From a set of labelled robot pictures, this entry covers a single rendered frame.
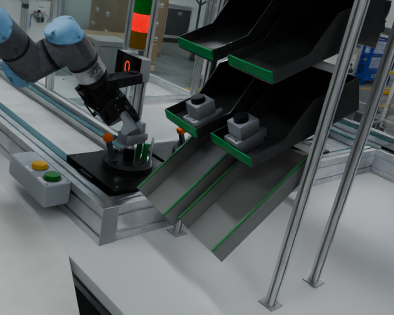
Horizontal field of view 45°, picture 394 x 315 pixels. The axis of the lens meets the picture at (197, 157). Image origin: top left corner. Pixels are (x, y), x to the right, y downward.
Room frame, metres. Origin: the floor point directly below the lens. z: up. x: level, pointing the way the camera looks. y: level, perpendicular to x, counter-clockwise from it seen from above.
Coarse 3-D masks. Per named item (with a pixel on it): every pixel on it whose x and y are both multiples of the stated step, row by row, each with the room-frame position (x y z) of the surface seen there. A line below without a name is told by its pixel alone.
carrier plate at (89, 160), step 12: (72, 156) 1.21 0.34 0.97; (84, 156) 1.22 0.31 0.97; (96, 156) 1.24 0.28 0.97; (84, 168) 1.15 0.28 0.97; (96, 168) 1.16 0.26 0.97; (156, 168) 1.24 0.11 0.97; (96, 180) 1.10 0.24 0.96; (108, 180) 1.10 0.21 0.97; (132, 180) 1.13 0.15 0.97; (108, 192) 1.06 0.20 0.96; (120, 192) 1.06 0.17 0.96
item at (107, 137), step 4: (104, 136) 1.15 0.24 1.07; (108, 136) 1.15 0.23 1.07; (112, 136) 1.17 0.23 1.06; (116, 136) 1.17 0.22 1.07; (104, 140) 1.15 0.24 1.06; (108, 140) 1.15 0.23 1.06; (112, 140) 1.16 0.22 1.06; (108, 144) 1.16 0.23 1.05; (112, 144) 1.16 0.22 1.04; (108, 148) 1.16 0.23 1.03; (112, 148) 1.17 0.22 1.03; (108, 152) 1.17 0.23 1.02; (112, 152) 1.17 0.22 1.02; (112, 156) 1.17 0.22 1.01
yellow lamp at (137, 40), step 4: (132, 32) 1.41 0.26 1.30; (136, 32) 1.41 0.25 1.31; (140, 32) 1.41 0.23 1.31; (144, 32) 1.42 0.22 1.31; (132, 36) 1.41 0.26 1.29; (136, 36) 1.41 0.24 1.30; (140, 36) 1.41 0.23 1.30; (144, 36) 1.42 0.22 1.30; (132, 40) 1.41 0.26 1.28; (136, 40) 1.41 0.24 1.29; (140, 40) 1.41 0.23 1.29; (144, 40) 1.42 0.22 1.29; (132, 44) 1.41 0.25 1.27; (136, 44) 1.41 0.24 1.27; (140, 44) 1.41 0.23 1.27; (144, 44) 1.42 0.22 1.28; (136, 48) 1.41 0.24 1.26; (140, 48) 1.41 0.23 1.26; (144, 48) 1.43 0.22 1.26
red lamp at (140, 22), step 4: (136, 16) 1.41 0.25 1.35; (140, 16) 1.41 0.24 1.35; (144, 16) 1.41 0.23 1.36; (148, 16) 1.42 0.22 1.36; (132, 20) 1.43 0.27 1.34; (136, 20) 1.41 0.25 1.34; (140, 20) 1.41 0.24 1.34; (144, 20) 1.41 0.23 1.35; (148, 20) 1.42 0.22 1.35; (132, 24) 1.42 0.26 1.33; (136, 24) 1.41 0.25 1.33; (140, 24) 1.41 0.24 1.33; (144, 24) 1.41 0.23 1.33; (148, 24) 1.43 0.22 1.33; (132, 28) 1.42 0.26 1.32; (136, 28) 1.41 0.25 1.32; (140, 28) 1.41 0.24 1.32; (144, 28) 1.41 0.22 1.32
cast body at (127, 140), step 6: (144, 126) 1.22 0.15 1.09; (120, 132) 1.20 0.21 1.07; (132, 132) 1.19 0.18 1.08; (138, 132) 1.20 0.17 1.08; (144, 132) 1.22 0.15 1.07; (120, 138) 1.20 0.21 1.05; (126, 138) 1.18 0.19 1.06; (132, 138) 1.19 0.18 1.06; (138, 138) 1.21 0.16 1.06; (144, 138) 1.22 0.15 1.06; (126, 144) 1.18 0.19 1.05; (132, 144) 1.19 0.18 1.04
